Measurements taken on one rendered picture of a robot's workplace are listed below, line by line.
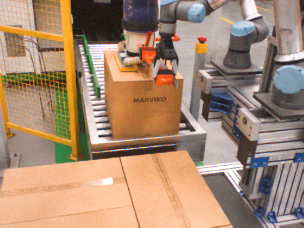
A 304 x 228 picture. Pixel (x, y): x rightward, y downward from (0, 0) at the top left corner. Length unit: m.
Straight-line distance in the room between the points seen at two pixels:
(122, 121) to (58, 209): 0.63
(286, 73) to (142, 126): 0.97
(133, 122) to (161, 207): 0.59
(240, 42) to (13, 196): 1.36
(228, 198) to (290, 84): 1.10
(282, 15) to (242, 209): 1.27
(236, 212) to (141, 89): 0.93
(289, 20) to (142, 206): 0.99
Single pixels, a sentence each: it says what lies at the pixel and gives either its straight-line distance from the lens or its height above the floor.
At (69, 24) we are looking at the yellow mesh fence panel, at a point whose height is 1.10.
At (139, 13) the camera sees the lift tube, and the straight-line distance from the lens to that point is 1.99.
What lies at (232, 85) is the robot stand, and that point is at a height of 0.95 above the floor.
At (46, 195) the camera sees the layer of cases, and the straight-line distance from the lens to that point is 1.72.
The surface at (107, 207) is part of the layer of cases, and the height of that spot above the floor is 0.54.
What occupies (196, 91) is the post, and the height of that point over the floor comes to 0.64.
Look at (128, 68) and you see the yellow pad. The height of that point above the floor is 0.97.
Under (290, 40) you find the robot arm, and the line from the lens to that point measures 1.33.
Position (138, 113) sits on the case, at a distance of 1.96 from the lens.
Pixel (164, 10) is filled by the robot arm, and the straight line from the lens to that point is 1.48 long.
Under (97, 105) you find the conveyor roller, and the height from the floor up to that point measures 0.52.
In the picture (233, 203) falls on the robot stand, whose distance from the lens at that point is 2.23.
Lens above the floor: 1.64
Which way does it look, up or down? 27 degrees down
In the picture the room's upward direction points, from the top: 3 degrees clockwise
